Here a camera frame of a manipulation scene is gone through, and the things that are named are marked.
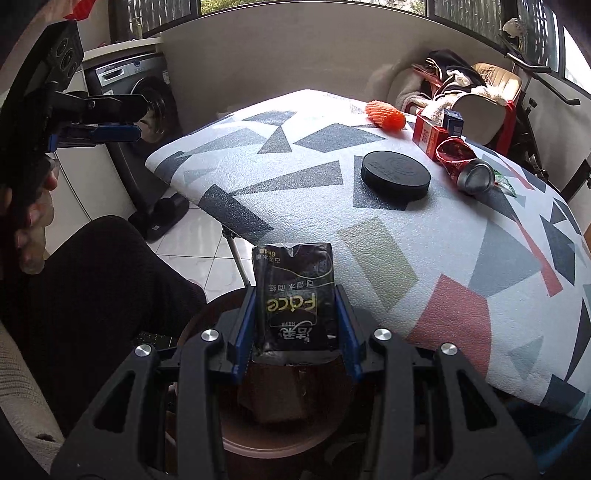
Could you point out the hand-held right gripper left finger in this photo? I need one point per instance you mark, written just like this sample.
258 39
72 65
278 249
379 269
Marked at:
247 323

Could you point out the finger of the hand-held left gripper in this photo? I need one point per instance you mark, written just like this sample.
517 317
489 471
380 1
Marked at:
115 107
115 134

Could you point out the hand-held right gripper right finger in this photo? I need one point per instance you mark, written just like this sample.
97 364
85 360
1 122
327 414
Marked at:
346 327

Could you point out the black tissue packet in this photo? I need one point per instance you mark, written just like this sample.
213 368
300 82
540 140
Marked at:
295 300

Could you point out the brown round bin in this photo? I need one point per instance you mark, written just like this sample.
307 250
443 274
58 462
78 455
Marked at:
277 438

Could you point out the person's left hand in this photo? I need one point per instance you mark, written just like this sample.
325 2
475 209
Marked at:
34 221

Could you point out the grey washing machine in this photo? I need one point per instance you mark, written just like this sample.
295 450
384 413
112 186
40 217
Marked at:
152 101

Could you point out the red hanging cloth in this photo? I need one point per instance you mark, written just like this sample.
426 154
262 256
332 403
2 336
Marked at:
78 9

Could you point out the white counter top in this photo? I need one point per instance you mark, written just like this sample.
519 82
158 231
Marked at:
120 46

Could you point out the white table leg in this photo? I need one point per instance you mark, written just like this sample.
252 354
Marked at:
238 258

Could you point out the brown cardboard piece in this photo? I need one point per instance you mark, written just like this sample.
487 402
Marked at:
272 392

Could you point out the black slipper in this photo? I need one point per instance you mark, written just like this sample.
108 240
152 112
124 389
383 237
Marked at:
164 207
147 227

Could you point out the dark framed window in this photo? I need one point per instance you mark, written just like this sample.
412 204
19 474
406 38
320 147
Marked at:
157 14

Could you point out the green tree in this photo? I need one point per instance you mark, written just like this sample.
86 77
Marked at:
231 4

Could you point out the person's black trouser leg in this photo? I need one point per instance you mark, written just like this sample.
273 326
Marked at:
92 300

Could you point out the black round disc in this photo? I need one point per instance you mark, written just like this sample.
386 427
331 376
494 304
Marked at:
395 173

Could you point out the crushed red drink can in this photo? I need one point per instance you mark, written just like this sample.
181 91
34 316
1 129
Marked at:
461 161

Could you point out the red and pink carton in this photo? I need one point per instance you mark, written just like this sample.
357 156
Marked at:
427 136

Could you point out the orange foam fruit net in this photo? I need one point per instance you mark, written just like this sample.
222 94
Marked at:
388 117

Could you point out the green snack wrapper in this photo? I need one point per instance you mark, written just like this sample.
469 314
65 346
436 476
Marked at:
505 182

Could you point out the dark blue small box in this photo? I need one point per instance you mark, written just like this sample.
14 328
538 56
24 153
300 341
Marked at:
453 122

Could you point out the white fleece blanket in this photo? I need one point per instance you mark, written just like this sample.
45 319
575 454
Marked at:
436 108

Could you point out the beige chair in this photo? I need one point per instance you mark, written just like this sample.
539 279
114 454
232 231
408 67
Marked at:
480 110

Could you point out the red cloth strip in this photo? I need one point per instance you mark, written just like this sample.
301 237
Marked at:
508 124

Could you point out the dark jacket pile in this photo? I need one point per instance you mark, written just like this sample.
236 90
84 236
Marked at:
448 64

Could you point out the black exercise bike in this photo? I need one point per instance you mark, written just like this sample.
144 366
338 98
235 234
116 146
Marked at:
526 62

